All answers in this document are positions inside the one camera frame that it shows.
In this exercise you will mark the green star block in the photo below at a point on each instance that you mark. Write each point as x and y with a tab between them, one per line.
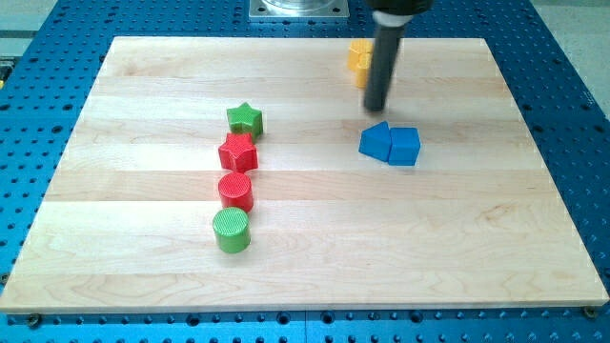
245	119

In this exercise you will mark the blue triangle block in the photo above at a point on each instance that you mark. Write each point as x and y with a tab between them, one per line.
376	141

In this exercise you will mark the green cylinder block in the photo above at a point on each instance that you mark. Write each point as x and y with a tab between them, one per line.
231	230

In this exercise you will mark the wooden board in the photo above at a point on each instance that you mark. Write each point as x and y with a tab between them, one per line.
126	225

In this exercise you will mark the blue perforated table plate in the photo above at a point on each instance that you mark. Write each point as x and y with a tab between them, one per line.
567	117

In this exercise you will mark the red cylinder block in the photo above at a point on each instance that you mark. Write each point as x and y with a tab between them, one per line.
235	190

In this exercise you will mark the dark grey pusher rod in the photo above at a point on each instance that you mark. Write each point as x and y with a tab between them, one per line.
384	56

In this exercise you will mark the red star block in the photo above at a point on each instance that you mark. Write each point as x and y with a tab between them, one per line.
238	153

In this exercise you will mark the yellow heart block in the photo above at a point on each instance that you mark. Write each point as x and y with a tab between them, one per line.
359	60

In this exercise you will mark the blue cube block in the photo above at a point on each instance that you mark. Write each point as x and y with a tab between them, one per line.
405	146

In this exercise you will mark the black robot arm end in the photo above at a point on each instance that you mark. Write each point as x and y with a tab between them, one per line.
397	13

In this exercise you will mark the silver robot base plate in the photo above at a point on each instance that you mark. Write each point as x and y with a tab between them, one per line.
275	9

